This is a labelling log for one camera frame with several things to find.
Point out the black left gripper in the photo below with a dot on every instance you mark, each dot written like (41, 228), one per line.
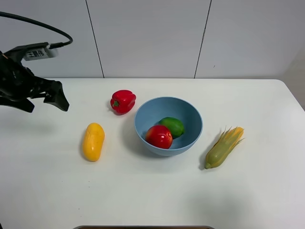
(17, 83)

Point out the red yellow pomegranate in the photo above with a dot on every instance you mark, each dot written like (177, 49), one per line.
(159, 136)

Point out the green lime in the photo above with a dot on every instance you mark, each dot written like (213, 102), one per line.
(175, 126)

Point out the blue plastic bowl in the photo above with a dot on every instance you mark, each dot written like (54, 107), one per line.
(152, 111)

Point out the yellow mango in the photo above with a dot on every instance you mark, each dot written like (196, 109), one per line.
(93, 141)

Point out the red bell pepper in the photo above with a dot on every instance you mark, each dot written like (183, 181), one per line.
(122, 101)

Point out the corn cob with husk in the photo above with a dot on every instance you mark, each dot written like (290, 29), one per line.
(226, 143)

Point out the grey labelled wrist camera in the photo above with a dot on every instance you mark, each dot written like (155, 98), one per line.
(40, 52)

